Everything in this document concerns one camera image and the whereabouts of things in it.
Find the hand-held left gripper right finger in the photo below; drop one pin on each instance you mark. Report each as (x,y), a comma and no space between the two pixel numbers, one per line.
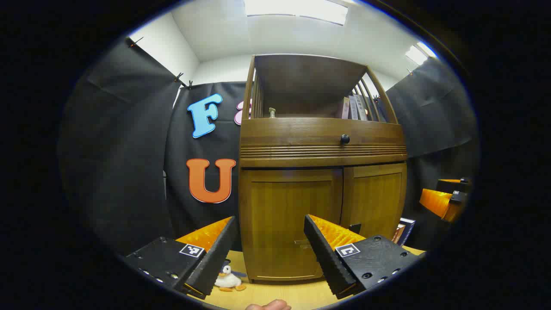
(325,254)

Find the wooden cabinet drawer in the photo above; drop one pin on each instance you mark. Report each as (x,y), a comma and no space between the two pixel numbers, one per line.
(292,133)

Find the black backdrop cloth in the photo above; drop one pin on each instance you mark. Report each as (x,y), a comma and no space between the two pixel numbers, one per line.
(120,150)

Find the wooden cabinet door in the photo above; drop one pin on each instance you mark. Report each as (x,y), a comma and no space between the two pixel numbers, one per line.
(275,206)
(374,198)

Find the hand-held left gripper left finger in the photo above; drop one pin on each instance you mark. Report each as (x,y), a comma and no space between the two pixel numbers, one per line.
(217,258)

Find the wooden double-door shoe cabinet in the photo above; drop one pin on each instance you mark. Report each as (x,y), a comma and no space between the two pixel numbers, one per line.
(310,82)

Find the black round drawer knob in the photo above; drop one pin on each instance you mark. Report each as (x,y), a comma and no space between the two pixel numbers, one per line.
(345,139)

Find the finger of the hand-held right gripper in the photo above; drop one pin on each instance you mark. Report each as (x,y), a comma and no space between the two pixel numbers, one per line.
(452,186)
(434,202)

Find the small glass bottle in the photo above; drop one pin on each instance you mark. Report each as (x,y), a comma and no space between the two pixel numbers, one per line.
(271,113)

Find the penguin plush toy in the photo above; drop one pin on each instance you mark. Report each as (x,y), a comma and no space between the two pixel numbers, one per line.
(227,280)

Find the dark blue book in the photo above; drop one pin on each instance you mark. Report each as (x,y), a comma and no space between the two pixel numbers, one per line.
(404,230)

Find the small ceiling light panel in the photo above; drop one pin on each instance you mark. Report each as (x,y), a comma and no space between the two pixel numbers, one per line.
(416,55)

